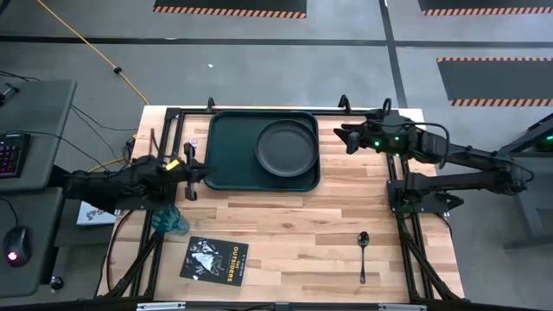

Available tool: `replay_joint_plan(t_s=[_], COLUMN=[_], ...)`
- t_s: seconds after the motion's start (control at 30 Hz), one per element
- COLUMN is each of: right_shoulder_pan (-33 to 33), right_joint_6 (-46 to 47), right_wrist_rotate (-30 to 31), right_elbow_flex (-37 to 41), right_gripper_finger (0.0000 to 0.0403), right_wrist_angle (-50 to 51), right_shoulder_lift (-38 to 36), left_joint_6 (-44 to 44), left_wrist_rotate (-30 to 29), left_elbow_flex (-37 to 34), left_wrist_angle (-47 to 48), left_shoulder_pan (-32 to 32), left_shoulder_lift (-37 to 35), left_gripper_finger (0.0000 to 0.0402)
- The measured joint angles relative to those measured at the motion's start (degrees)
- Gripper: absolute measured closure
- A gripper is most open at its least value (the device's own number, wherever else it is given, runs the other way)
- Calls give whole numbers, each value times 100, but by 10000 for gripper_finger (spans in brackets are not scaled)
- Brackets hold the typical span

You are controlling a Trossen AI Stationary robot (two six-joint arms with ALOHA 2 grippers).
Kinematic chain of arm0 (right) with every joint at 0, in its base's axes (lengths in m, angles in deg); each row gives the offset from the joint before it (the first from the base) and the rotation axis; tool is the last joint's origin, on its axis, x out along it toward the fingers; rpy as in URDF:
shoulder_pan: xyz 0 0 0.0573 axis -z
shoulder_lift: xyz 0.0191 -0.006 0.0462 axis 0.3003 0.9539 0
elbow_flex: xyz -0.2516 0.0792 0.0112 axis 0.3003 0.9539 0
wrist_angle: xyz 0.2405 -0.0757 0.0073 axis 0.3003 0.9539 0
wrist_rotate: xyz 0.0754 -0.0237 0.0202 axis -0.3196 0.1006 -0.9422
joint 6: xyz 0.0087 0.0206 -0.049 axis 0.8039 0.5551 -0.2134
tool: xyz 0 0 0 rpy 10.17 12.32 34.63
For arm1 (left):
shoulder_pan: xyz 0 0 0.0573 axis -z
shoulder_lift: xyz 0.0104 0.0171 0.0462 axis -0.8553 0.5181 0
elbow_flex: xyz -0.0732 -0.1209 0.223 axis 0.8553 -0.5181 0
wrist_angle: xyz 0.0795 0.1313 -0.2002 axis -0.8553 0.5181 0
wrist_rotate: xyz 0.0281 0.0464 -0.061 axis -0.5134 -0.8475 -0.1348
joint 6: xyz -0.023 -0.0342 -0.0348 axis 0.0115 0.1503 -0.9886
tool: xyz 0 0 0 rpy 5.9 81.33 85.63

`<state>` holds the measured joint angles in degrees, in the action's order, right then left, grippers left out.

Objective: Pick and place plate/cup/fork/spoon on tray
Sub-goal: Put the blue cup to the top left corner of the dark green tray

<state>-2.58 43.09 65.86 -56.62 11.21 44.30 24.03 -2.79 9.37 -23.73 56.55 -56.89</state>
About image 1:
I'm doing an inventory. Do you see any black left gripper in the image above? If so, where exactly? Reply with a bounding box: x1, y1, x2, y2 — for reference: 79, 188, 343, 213
170, 142, 211, 202

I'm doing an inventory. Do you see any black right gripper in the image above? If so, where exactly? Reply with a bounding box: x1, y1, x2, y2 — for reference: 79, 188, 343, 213
333, 110, 418, 159

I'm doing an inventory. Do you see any teal cloth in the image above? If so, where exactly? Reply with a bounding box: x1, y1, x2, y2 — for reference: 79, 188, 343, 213
150, 205, 191, 237

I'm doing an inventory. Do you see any black spoon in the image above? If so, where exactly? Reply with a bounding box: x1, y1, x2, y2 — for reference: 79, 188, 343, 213
357, 231, 371, 285

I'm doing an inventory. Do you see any dark green plastic tray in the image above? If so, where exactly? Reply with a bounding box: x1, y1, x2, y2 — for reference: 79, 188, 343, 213
203, 110, 321, 193

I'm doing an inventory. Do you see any black round plate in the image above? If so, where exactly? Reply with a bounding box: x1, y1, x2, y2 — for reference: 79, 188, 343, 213
255, 119, 320, 178

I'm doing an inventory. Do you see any black paperback book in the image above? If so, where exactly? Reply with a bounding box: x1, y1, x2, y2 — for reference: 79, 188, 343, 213
179, 235, 251, 288

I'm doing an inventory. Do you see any white printed box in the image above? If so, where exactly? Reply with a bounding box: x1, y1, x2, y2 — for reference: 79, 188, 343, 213
76, 200, 118, 227

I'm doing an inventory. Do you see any black hazard-striped floor mat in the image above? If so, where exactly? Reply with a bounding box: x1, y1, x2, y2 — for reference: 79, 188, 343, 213
436, 56, 553, 108
417, 0, 553, 17
152, 0, 308, 20

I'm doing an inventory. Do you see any grey desk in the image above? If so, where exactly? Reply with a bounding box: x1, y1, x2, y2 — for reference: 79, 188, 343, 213
0, 79, 78, 299

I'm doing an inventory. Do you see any backlit black keyboard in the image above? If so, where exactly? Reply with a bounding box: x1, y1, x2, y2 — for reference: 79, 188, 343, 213
0, 132, 32, 180

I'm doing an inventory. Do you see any black computer mouse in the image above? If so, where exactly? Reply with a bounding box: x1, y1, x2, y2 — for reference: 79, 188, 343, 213
3, 225, 33, 268

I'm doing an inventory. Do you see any small black desk device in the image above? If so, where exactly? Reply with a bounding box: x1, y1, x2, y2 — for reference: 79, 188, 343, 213
0, 83, 21, 105

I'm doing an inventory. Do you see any yellow cable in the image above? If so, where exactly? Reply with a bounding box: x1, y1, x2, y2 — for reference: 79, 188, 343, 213
36, 0, 150, 107

